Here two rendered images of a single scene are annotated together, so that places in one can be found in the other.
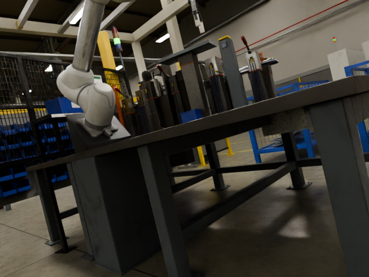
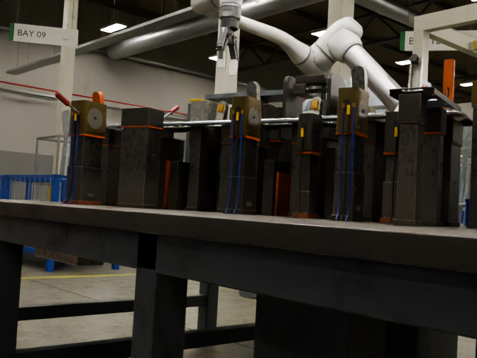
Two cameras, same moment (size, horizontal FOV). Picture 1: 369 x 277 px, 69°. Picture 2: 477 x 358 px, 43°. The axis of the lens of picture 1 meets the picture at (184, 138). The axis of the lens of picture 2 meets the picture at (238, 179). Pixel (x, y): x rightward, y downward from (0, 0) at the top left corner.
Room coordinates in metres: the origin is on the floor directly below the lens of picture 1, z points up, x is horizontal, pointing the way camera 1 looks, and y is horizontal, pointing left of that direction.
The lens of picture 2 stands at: (4.11, -0.02, 0.72)
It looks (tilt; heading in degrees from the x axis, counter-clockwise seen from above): 3 degrees up; 184
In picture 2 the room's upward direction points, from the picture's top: 3 degrees clockwise
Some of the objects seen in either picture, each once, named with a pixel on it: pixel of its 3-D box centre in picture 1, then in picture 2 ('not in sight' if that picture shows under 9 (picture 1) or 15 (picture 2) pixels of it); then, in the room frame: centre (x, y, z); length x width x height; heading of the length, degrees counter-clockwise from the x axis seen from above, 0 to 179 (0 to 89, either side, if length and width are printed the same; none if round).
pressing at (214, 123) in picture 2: (188, 89); (251, 123); (2.11, -0.12, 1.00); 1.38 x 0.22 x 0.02; 62
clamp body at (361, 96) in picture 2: not in sight; (348, 155); (2.50, 0.16, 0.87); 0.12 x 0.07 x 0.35; 152
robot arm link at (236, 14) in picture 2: not in sight; (230, 13); (1.66, -0.26, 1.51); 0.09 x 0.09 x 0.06
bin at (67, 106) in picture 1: (68, 107); not in sight; (2.21, 0.87, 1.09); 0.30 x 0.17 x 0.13; 158
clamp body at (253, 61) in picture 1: (257, 81); not in sight; (1.68, -0.53, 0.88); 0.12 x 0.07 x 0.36; 152
